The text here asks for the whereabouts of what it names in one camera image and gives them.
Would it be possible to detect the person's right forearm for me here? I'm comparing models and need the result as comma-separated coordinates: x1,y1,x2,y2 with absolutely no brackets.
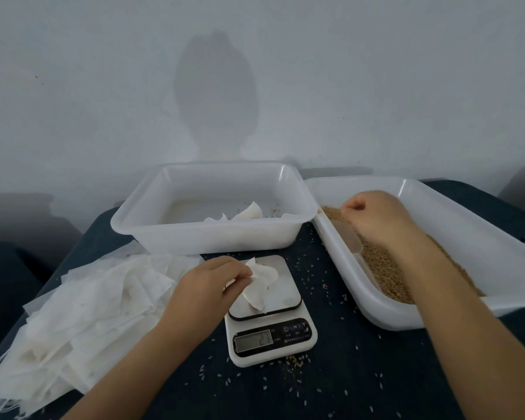
392,230,525,420

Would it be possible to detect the white tray of grain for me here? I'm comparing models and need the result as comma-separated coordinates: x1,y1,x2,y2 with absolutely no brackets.
304,176,525,331

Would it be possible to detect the white digital kitchen scale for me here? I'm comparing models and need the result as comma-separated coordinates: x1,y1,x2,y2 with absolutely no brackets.
224,254,320,368

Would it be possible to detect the clear plastic scoop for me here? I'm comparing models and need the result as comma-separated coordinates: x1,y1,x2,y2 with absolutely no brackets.
332,212,370,261

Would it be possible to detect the brown grain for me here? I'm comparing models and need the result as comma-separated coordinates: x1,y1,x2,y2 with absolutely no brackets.
322,205,488,305

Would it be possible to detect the white plastic tub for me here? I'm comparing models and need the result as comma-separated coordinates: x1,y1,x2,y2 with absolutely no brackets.
110,162,321,256

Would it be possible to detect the person's right hand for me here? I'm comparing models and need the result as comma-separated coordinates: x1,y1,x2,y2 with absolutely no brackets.
339,190,423,256

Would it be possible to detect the person's left hand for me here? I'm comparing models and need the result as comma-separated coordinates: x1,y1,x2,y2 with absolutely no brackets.
160,256,256,348

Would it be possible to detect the person's left forearm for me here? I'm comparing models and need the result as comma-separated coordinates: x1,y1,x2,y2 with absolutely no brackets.
61,323,202,420

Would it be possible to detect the dark blue tablecloth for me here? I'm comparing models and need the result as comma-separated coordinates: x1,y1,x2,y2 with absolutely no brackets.
0,179,525,420
0,242,45,364

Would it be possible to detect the pile of white bags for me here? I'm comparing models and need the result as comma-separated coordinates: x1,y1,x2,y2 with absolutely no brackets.
0,243,208,418

